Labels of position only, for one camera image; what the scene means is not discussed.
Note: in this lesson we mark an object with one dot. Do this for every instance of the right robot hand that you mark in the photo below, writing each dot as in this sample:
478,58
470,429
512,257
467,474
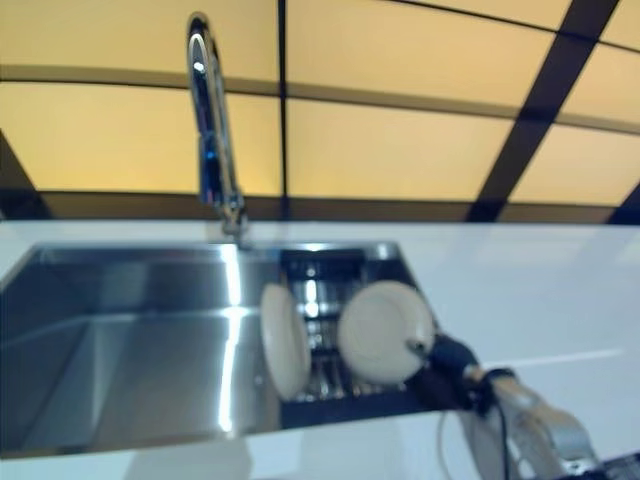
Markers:
450,355

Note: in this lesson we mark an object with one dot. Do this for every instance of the cream ceramic plate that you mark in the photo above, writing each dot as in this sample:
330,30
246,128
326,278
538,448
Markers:
380,330
282,345

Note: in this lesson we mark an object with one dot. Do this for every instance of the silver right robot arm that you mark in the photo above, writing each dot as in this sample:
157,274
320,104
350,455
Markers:
540,415

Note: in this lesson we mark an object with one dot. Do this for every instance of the black dish drying rack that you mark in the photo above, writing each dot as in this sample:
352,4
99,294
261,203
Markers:
320,265

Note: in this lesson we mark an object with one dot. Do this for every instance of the stainless steel sink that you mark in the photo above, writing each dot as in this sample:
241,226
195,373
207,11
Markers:
125,350

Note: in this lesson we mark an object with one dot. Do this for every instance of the chrome kitchen faucet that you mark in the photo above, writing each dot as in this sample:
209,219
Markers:
207,125

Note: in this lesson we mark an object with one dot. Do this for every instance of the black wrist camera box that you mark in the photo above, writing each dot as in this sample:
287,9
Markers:
480,400

